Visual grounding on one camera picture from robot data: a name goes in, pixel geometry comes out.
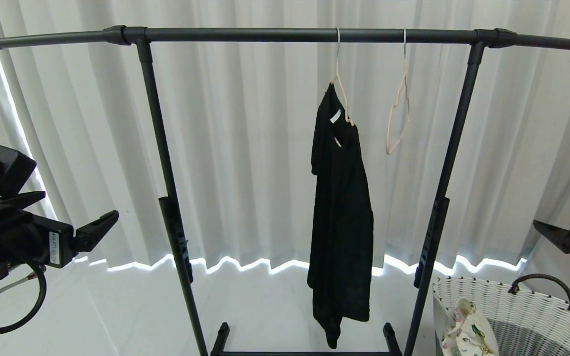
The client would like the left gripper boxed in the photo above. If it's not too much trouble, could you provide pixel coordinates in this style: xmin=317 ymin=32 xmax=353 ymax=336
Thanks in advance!
xmin=0 ymin=191 xmax=119 ymax=297

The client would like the cream printed garment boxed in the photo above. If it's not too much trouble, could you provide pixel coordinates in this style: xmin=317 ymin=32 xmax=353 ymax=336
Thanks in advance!
xmin=441 ymin=298 xmax=499 ymax=356

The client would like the black short-sleeved shirt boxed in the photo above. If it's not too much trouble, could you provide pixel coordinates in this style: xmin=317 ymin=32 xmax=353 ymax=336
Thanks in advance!
xmin=307 ymin=83 xmax=375 ymax=349

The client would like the pink clothes hanger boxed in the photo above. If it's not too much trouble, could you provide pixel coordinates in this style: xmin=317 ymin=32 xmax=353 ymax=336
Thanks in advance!
xmin=331 ymin=28 xmax=356 ymax=147
xmin=385 ymin=28 xmax=411 ymax=155

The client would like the white laundry basket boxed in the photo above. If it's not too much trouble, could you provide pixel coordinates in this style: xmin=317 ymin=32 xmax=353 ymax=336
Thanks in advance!
xmin=432 ymin=273 xmax=570 ymax=356

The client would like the black clothes rack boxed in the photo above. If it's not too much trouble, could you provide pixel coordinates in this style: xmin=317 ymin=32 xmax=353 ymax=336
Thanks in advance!
xmin=0 ymin=25 xmax=570 ymax=356

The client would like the white curtain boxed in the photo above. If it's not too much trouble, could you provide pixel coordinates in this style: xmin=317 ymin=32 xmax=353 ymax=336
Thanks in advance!
xmin=0 ymin=0 xmax=570 ymax=277

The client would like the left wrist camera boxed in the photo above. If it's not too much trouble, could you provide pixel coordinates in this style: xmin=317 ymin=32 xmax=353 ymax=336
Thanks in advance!
xmin=0 ymin=141 xmax=37 ymax=199

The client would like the black cable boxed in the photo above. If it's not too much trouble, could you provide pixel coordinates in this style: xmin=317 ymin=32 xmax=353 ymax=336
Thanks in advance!
xmin=0 ymin=136 xmax=47 ymax=335

